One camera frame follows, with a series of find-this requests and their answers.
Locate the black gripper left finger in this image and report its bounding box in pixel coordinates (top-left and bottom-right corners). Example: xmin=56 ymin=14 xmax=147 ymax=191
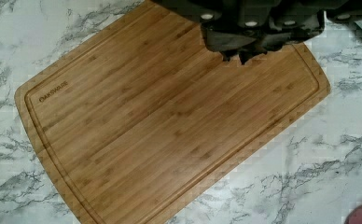
xmin=201 ymin=24 xmax=256 ymax=61

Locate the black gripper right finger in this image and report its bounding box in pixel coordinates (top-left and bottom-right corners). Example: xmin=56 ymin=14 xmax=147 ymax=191
xmin=238 ymin=18 xmax=325 ymax=64

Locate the bamboo cutting board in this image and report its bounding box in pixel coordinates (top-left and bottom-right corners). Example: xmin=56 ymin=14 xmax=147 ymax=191
xmin=15 ymin=1 xmax=330 ymax=224

